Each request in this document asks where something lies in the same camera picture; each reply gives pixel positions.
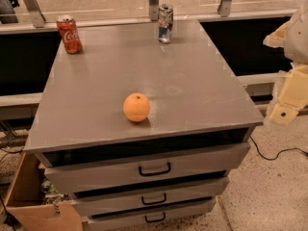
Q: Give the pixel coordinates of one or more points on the orange fruit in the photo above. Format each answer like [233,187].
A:
[136,107]

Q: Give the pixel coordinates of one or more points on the bottom grey drawer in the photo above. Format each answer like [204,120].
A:
[152,214]

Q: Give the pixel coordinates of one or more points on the silver blue energy drink can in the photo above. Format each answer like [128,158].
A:
[165,20]

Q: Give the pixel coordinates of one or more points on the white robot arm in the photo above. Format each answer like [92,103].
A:
[296,40]

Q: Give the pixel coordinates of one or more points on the top grey drawer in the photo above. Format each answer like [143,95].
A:
[147,168]

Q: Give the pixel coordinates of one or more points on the grey drawer cabinet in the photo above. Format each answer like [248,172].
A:
[195,99]

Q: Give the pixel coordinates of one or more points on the middle grey drawer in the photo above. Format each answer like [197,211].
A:
[153,194]

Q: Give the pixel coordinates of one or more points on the grey drawer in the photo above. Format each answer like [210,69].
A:
[147,168]
[152,214]
[153,194]

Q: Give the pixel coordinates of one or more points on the cardboard box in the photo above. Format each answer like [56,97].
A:
[34,209]

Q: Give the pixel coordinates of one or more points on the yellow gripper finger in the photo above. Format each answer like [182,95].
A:
[290,95]
[277,38]

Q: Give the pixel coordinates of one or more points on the red Coca-Cola can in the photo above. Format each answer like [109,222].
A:
[68,30]

